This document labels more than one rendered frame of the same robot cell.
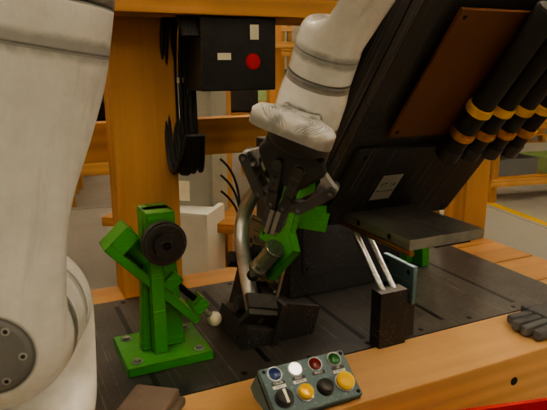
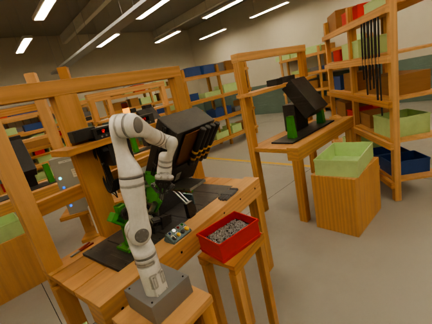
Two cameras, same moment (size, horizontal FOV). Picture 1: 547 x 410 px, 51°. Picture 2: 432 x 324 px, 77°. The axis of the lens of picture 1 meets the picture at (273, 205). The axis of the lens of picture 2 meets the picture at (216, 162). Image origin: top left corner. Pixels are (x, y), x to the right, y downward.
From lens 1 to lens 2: 0.78 m
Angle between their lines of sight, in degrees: 23
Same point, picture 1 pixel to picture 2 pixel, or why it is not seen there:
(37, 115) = (141, 195)
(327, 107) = (169, 170)
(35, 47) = (138, 186)
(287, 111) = (162, 174)
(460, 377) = (211, 216)
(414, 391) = (202, 224)
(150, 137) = (99, 184)
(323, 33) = (165, 157)
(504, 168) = not seen: hidden behind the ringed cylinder
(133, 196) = (99, 204)
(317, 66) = (165, 164)
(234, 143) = not seen: hidden behind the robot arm
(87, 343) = not seen: hidden behind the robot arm
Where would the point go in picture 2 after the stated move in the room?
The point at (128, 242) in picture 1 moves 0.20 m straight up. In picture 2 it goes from (116, 216) to (105, 184)
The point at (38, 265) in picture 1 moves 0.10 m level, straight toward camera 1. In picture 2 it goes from (145, 218) to (162, 222)
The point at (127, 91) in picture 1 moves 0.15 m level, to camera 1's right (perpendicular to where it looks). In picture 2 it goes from (88, 173) to (111, 166)
